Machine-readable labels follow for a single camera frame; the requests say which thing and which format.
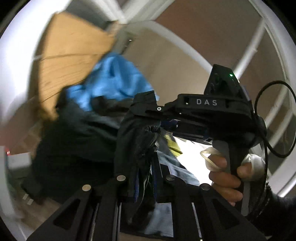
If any person's right hand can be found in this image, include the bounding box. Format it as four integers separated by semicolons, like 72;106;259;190
200;147;265;206

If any black yellow striped garment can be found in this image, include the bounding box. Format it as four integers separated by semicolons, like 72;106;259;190
164;133;182;157

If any blue plastic bag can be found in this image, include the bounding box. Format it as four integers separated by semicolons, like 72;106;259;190
66;52;154;111

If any black cable loop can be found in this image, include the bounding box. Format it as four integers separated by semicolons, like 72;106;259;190
253;80;296;159

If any dark green garment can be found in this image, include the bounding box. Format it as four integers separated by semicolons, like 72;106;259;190
114;91;163;232

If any brown cardboard sheet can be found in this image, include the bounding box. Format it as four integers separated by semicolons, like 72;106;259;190
123;29;210;105

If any wooden plank board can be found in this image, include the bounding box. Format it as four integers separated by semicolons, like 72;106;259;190
29;11;120;120

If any dark grey garment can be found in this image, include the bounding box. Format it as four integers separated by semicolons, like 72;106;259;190
22;93;132;203

